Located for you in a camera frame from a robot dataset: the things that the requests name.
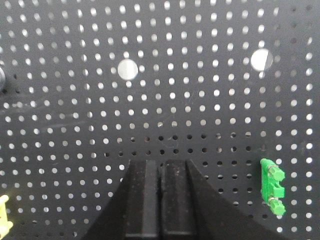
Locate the yellow toggle switch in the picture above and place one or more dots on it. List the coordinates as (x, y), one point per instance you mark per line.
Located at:
(5, 224)

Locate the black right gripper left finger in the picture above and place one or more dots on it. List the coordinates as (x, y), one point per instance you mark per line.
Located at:
(133, 211)

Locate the black knob on pegboard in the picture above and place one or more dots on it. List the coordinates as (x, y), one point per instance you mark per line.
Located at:
(2, 79)

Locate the green toggle switch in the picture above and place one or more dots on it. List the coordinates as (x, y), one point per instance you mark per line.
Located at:
(271, 190)

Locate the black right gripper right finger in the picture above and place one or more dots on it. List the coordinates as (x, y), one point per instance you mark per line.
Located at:
(192, 210)

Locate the black perforated pegboard panel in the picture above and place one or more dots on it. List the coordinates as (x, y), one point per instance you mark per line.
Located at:
(93, 84)

